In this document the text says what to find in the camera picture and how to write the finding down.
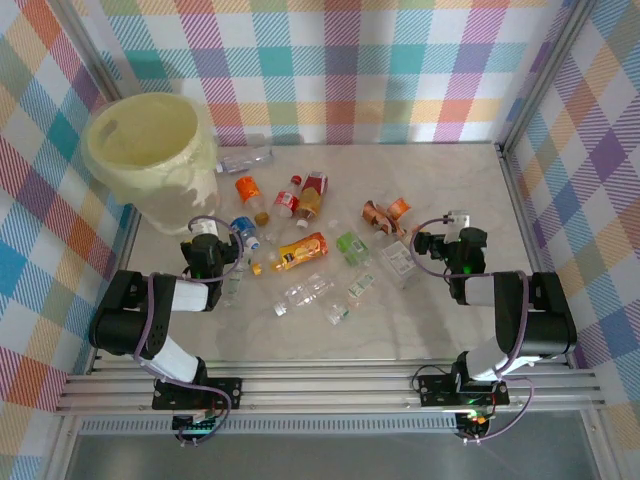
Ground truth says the blue label bottle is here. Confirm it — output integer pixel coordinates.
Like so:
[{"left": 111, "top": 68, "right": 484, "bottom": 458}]
[{"left": 229, "top": 215, "right": 262, "bottom": 251}]

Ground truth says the square clear bottle white label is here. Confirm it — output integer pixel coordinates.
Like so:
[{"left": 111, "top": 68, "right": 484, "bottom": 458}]
[{"left": 378, "top": 241, "right": 419, "bottom": 290}]

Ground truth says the slim clear bottle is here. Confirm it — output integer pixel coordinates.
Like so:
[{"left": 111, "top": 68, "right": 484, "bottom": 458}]
[{"left": 222, "top": 249, "right": 249, "bottom": 309}]

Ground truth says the orange label bottle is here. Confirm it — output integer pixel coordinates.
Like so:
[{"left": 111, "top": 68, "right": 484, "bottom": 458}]
[{"left": 234, "top": 174, "right": 266, "bottom": 211}]

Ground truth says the brown label bottle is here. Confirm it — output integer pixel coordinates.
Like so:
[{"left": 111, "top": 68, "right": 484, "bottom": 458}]
[{"left": 362, "top": 199, "right": 401, "bottom": 236}]

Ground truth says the orange juice bottle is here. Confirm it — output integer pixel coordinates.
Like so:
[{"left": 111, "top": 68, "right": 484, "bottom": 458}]
[{"left": 251, "top": 230, "right": 330, "bottom": 276}]

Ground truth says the red label cola bottle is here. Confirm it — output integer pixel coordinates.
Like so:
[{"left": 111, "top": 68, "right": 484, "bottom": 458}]
[{"left": 259, "top": 173, "right": 304, "bottom": 246}]

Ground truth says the small green white label bottle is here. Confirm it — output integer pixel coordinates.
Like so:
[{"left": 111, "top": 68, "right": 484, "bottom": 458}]
[{"left": 346, "top": 272, "right": 376, "bottom": 309}]

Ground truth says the clear unlabelled bottle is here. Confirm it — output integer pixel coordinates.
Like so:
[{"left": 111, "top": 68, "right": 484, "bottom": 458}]
[{"left": 273, "top": 273, "right": 336, "bottom": 317}]

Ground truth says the clear water bottle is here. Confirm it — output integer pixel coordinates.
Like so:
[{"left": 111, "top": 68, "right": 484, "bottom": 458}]
[{"left": 214, "top": 144, "right": 276, "bottom": 175}]

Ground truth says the red label tea bottle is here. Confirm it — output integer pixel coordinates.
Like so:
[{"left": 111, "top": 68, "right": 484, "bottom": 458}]
[{"left": 294, "top": 170, "right": 331, "bottom": 222}]

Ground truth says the small clear bottle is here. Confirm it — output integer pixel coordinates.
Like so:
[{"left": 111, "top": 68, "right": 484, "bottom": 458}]
[{"left": 323, "top": 299, "right": 351, "bottom": 326}]

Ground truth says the cream plastic bin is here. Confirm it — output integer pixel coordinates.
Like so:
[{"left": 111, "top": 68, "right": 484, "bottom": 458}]
[{"left": 83, "top": 92, "right": 222, "bottom": 236}]

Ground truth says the pale yellow bin liner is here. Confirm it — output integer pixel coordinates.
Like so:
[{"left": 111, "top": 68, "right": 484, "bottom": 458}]
[{"left": 83, "top": 92, "right": 221, "bottom": 206}]

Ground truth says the plaid cloth backdrop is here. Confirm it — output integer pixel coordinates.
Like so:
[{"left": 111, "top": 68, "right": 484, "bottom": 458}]
[
  {"left": 0, "top": 0, "right": 129, "bottom": 459},
  {"left": 504, "top": 0, "right": 640, "bottom": 480},
  {"left": 69, "top": 0, "right": 586, "bottom": 147}
]

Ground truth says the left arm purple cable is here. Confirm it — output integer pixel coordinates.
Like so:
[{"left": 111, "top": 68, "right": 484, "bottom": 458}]
[{"left": 132, "top": 214, "right": 246, "bottom": 444}]

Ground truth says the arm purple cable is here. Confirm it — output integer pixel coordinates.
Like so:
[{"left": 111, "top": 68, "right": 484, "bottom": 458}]
[
  {"left": 409, "top": 213, "right": 535, "bottom": 444},
  {"left": 132, "top": 214, "right": 246, "bottom": 444}
]

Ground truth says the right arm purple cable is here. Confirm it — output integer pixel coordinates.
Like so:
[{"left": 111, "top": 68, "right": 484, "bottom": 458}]
[{"left": 409, "top": 213, "right": 535, "bottom": 444}]

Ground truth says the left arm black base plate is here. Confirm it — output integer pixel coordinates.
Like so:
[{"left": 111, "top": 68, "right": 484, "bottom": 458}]
[{"left": 152, "top": 377, "right": 244, "bottom": 411}]

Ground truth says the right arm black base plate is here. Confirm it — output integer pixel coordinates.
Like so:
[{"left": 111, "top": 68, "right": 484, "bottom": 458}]
[{"left": 417, "top": 373, "right": 510, "bottom": 407}]

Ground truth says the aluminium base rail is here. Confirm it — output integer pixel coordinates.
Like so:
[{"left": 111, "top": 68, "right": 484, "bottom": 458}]
[{"left": 53, "top": 367, "right": 607, "bottom": 417}]

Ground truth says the grey slotted cable duct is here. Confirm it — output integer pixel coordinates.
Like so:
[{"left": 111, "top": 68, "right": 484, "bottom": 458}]
[{"left": 78, "top": 417, "right": 460, "bottom": 437}]

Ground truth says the aluminium upright post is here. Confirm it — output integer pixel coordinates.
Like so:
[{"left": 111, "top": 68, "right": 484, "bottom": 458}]
[
  {"left": 59, "top": 0, "right": 132, "bottom": 109},
  {"left": 499, "top": 0, "right": 599, "bottom": 159}
]

